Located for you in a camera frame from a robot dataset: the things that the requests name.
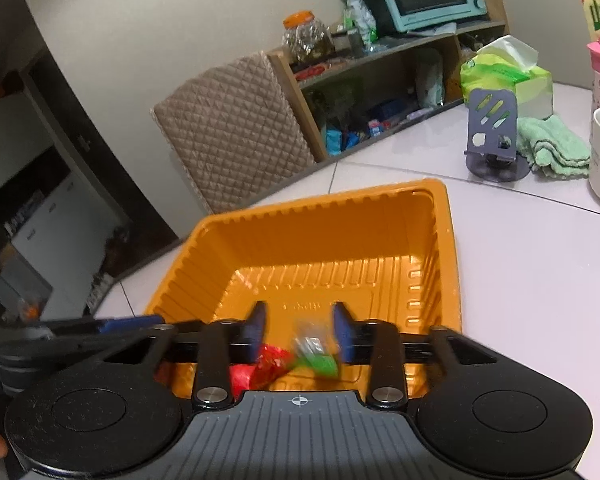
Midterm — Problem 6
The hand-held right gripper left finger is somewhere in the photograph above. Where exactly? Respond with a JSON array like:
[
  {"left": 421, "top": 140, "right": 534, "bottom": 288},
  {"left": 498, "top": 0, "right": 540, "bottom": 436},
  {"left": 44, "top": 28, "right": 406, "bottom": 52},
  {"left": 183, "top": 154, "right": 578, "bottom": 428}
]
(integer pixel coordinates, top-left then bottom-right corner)
[{"left": 102, "top": 301, "right": 269, "bottom": 409}]

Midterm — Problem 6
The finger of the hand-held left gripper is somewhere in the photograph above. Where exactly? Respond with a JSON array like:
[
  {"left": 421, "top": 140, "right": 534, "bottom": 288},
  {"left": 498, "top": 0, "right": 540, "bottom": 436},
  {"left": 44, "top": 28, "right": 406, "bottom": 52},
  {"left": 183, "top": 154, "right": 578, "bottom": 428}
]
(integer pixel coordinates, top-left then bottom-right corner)
[{"left": 42, "top": 315, "right": 166, "bottom": 337}]

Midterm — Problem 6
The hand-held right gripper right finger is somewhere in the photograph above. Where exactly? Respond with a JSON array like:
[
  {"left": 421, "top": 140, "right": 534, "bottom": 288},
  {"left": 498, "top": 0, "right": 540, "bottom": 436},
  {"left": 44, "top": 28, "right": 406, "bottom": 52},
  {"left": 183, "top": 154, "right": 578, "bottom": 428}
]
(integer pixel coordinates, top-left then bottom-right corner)
[{"left": 331, "top": 301, "right": 499, "bottom": 411}]

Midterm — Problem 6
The green candy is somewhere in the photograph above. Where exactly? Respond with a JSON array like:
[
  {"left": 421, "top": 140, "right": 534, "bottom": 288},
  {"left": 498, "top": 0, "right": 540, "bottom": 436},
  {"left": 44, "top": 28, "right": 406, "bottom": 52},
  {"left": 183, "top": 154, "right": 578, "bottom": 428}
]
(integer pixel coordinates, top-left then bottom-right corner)
[{"left": 292, "top": 330, "right": 340, "bottom": 377}]

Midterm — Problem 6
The glossy red candy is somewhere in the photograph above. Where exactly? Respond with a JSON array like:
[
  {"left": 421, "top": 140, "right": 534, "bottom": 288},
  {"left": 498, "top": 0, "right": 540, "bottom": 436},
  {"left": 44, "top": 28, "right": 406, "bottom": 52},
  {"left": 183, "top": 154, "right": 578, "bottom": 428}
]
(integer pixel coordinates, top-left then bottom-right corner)
[{"left": 229, "top": 344, "right": 296, "bottom": 401}]

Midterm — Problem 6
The orange plastic tray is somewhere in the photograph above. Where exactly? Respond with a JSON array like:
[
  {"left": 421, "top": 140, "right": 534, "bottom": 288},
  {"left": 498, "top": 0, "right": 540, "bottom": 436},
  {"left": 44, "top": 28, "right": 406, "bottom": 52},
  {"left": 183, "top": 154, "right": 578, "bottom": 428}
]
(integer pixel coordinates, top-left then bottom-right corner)
[{"left": 144, "top": 178, "right": 463, "bottom": 401}]

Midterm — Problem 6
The white cabinet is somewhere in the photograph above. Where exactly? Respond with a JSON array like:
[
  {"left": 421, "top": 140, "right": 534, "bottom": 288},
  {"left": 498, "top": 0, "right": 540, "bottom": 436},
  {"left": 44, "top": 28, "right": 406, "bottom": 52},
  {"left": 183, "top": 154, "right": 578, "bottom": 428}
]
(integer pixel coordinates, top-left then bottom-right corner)
[{"left": 0, "top": 170, "right": 131, "bottom": 321}]

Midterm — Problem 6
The quilted beige chair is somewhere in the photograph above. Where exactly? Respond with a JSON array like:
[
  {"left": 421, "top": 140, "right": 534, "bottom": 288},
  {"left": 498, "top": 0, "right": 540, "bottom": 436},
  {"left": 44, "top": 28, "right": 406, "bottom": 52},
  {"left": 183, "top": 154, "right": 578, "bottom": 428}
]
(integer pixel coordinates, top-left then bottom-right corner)
[{"left": 150, "top": 51, "right": 317, "bottom": 215}]

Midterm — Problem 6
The red package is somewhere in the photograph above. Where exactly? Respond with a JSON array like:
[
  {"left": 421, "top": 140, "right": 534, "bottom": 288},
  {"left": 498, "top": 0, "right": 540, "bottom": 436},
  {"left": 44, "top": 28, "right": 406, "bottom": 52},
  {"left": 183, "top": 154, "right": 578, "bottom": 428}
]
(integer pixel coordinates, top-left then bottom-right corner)
[{"left": 295, "top": 57, "right": 348, "bottom": 84}]

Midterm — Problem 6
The white plastic bag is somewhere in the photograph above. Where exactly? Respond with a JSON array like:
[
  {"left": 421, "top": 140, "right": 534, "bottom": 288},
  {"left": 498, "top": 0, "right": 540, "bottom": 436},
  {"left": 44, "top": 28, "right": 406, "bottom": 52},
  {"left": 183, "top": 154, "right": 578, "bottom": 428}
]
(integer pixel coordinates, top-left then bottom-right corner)
[{"left": 415, "top": 50, "right": 446, "bottom": 107}]

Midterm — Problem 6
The grey phone stand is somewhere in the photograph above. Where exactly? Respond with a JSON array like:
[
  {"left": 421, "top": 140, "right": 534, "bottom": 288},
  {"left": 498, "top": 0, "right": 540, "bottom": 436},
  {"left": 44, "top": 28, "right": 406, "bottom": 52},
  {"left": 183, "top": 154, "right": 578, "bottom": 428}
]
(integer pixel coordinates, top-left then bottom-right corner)
[{"left": 464, "top": 87, "right": 530, "bottom": 181}]

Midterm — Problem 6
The green cloth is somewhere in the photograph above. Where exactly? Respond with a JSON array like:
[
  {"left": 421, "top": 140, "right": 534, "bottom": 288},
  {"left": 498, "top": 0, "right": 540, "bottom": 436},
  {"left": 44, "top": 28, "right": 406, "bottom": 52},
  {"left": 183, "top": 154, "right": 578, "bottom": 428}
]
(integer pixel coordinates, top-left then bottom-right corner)
[{"left": 517, "top": 115, "right": 592, "bottom": 179}]

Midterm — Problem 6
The plastic jar with orange lid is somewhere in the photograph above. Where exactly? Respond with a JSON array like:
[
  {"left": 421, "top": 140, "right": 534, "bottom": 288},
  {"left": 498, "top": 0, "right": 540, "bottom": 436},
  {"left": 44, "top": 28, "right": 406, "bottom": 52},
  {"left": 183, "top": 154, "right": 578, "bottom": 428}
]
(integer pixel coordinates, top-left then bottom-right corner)
[{"left": 281, "top": 10, "right": 336, "bottom": 63}]

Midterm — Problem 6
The wooden shelf unit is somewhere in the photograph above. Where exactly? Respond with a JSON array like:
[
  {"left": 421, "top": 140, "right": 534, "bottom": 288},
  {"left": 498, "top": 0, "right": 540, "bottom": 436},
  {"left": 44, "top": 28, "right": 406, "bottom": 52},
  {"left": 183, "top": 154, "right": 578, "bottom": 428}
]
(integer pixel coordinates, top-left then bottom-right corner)
[{"left": 267, "top": 0, "right": 511, "bottom": 163}]

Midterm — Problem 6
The green tissue pack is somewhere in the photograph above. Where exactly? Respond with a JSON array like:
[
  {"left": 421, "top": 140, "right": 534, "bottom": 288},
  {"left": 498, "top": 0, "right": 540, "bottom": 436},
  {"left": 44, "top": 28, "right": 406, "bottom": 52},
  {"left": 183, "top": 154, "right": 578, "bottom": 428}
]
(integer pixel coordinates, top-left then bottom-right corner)
[{"left": 460, "top": 35, "right": 553, "bottom": 121}]

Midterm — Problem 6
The green white packet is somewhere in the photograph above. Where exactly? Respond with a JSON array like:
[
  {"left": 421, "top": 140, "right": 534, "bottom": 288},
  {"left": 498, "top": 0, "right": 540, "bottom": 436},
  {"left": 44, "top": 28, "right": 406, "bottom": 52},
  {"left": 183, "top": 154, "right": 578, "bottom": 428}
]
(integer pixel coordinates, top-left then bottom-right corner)
[{"left": 337, "top": 0, "right": 378, "bottom": 46}]

